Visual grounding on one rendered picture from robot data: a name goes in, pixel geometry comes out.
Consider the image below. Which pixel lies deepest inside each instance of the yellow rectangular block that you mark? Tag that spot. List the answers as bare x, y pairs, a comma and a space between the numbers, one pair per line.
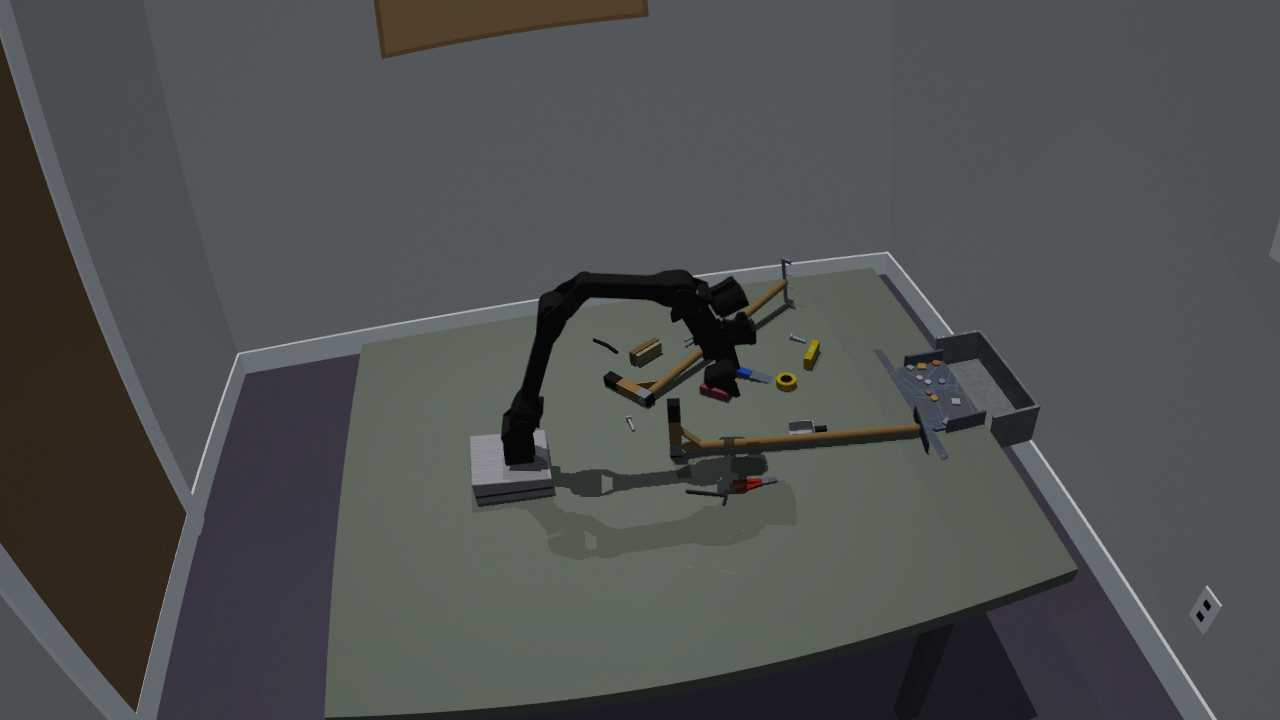
811, 354

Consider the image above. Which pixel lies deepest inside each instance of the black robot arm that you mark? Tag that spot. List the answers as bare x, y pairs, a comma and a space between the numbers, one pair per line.
674, 288

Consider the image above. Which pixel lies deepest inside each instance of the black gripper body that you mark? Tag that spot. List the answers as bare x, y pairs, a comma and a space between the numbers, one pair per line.
713, 345

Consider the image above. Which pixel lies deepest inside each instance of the dark grey l-shaped bar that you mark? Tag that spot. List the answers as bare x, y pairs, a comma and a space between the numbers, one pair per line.
725, 495

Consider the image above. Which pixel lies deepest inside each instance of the red rectangular block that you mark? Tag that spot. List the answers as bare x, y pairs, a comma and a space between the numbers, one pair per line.
714, 393

